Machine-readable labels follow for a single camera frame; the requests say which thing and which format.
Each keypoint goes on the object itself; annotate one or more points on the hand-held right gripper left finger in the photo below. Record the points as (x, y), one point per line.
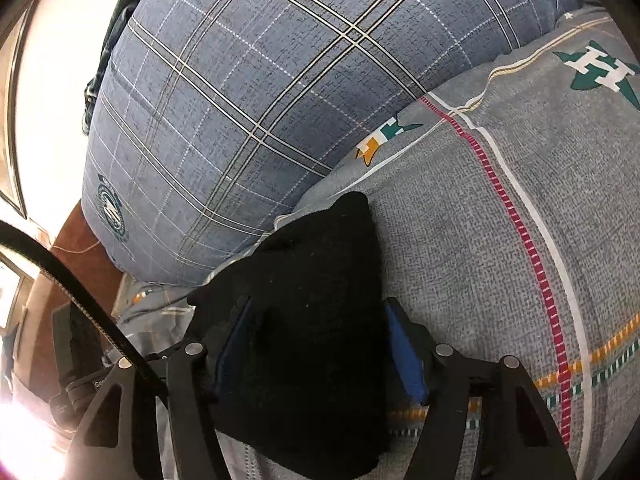
(232, 350)

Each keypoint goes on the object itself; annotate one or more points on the blue plaid pillow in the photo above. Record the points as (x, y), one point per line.
(275, 85)

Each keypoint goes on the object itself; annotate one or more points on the black pants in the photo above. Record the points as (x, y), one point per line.
(310, 310)

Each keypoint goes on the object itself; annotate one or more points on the dark folded clothes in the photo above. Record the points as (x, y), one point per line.
(112, 35)

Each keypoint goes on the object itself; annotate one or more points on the grey printed bedsheet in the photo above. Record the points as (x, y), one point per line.
(475, 260)

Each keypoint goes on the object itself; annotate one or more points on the wooden wall frame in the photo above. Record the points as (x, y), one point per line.
(15, 180)

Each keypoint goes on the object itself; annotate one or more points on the brown headboard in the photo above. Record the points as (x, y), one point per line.
(85, 270)

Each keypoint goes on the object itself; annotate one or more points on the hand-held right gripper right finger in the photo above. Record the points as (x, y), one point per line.
(405, 355)

